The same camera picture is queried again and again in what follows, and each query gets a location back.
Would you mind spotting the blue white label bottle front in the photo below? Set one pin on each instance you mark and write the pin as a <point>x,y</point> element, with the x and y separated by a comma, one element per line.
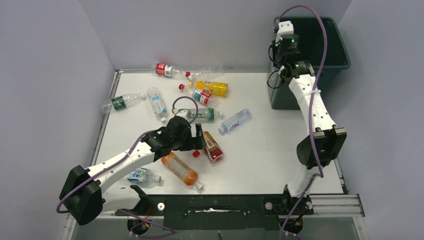
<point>144,176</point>

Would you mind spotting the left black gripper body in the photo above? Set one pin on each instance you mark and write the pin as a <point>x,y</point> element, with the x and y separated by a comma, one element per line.
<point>185,143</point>

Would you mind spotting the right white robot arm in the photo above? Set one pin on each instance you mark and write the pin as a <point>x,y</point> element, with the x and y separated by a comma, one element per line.
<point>324,138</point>

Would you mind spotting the slim white label bottle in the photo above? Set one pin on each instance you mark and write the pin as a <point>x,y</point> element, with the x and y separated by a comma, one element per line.
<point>158,105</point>

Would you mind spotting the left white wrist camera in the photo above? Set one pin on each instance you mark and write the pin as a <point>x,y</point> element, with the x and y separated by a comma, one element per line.
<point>185,114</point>

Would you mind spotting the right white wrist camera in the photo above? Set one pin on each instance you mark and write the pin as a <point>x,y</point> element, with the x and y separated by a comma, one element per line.
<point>283,28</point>

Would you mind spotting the dark green plastic bin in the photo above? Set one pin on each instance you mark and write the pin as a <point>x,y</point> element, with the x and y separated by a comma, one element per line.
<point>311,47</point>

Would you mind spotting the red label bottle at back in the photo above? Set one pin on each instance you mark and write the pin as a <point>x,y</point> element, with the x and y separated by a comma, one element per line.
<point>170,71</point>

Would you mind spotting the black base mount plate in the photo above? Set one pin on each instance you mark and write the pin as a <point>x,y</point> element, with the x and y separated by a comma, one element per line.
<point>223,211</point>

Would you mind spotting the purple label clear bottle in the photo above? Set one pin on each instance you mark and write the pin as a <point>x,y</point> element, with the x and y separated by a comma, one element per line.
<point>235,121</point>

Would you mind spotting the red Nongfu label bottle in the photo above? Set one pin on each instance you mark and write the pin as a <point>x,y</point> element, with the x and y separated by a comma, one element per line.
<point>195,153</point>

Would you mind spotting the yellow juice bottle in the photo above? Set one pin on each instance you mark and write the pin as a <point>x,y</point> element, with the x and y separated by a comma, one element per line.
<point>214,87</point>

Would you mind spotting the orange tea bottle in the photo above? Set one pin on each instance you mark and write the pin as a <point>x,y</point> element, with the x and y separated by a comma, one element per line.
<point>185,173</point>

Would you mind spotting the red blue label bottle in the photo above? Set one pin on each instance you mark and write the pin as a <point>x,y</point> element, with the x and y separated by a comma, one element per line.
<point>200,95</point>

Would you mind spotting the green label bottle far left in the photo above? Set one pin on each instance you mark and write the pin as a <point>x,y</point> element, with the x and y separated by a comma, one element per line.
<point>122,102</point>

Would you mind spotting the clear crushed bottle at back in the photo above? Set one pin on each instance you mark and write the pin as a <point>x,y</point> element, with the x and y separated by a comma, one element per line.
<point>205,74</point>

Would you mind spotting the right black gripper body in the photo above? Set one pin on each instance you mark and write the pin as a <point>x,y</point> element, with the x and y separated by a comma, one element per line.
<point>277,55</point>

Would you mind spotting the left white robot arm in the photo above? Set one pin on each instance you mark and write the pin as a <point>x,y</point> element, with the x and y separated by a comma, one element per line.
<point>88,192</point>

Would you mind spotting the green tea bottle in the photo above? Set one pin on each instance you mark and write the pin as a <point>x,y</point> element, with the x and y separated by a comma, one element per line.
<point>204,115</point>

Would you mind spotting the gold red energy drink bottle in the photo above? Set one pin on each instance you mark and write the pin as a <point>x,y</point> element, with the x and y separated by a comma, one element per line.
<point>213,151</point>

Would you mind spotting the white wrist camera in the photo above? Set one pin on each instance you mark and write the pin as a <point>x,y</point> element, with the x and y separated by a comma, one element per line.
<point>185,114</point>
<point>283,28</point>

